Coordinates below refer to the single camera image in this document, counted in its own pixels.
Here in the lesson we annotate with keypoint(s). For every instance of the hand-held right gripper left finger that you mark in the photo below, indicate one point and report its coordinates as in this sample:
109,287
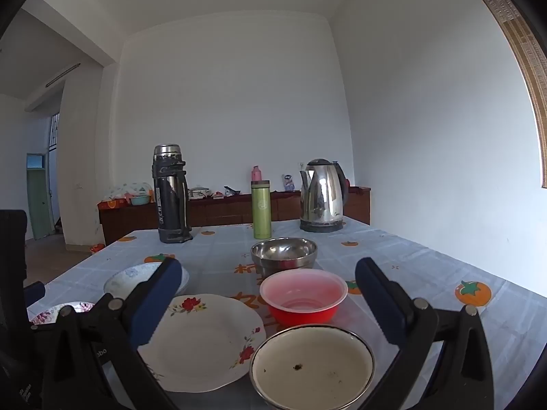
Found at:
153,307

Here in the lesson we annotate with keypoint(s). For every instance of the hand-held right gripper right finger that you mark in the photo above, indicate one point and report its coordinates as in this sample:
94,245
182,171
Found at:
381,305

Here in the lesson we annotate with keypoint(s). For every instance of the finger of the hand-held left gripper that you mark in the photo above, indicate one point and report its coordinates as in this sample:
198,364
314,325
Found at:
35,292

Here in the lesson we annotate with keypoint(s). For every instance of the pink floral plate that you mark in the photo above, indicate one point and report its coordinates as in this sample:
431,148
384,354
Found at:
64,309

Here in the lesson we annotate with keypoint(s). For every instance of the blue patterned white bowl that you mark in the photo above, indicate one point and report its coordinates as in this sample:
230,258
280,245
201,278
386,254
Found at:
128,279

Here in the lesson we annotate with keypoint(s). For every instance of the white floral plate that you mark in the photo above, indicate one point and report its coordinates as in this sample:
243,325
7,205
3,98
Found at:
205,341

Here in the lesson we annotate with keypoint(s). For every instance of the red plastic bowl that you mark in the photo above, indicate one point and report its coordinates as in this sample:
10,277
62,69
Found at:
305,303

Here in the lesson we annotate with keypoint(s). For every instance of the white enamel bowl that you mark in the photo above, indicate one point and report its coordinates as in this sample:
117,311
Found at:
312,365

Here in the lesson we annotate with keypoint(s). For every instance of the stainless steel bowl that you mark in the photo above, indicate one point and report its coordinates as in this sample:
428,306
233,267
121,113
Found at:
284,254

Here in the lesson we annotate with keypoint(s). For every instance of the green door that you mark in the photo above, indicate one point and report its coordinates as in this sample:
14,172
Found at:
40,200

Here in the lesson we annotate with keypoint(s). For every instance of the fruit printed tablecloth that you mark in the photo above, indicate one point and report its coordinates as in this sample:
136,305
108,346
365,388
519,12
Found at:
427,260

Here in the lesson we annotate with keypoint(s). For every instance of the red object on floor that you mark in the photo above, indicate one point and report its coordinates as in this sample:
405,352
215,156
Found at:
98,248

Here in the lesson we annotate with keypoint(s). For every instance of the teal bowl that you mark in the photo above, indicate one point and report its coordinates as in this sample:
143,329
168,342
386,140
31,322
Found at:
140,200

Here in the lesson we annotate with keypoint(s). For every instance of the large black thermos flask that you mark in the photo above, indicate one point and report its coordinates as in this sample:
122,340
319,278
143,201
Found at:
171,196

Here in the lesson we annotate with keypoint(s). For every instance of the dark wooden sideboard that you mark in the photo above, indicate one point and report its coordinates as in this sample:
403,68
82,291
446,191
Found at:
222,211

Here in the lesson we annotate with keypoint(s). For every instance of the mesh food cover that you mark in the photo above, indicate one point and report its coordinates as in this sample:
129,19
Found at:
128,188

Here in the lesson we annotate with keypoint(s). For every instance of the stainless steel electric kettle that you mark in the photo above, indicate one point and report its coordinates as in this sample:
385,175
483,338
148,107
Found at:
320,198

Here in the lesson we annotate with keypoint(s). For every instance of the green thermos bottle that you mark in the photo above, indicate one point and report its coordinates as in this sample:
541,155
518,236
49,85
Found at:
260,211

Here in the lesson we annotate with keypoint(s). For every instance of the blue and white packet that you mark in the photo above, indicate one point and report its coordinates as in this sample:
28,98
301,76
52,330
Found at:
289,182

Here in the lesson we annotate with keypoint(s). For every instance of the pink bottle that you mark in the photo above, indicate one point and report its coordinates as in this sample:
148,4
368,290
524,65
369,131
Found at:
256,174

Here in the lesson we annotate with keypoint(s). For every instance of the fluorescent tube light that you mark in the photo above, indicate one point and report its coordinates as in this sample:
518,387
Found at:
63,75

